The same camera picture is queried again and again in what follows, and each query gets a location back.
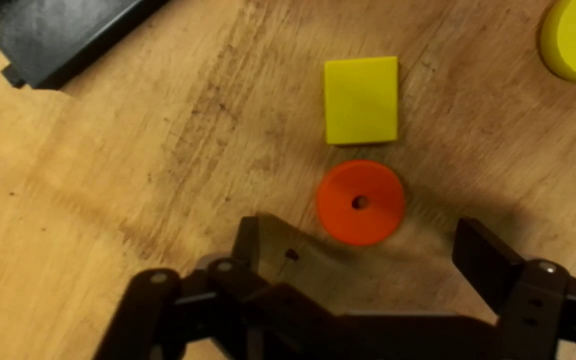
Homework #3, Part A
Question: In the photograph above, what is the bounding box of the yellow square tile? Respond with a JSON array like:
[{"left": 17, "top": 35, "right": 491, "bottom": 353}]
[{"left": 322, "top": 53, "right": 402, "bottom": 146}]

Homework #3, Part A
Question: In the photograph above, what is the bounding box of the orange ring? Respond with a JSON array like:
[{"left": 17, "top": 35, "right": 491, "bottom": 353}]
[{"left": 314, "top": 157, "right": 408, "bottom": 248}]

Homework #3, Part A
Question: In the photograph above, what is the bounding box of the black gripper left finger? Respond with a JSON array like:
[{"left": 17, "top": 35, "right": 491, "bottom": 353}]
[{"left": 95, "top": 213, "right": 345, "bottom": 360}]

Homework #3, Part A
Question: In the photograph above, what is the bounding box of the short black track piece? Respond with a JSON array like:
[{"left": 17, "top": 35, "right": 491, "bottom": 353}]
[{"left": 0, "top": 0, "right": 170, "bottom": 89}]

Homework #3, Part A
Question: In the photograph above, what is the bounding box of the yellow ring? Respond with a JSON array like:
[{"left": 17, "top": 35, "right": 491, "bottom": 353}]
[{"left": 538, "top": 0, "right": 576, "bottom": 84}]

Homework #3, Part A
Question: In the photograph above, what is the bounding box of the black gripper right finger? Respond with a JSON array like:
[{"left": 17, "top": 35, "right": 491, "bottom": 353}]
[{"left": 452, "top": 215, "right": 576, "bottom": 360}]

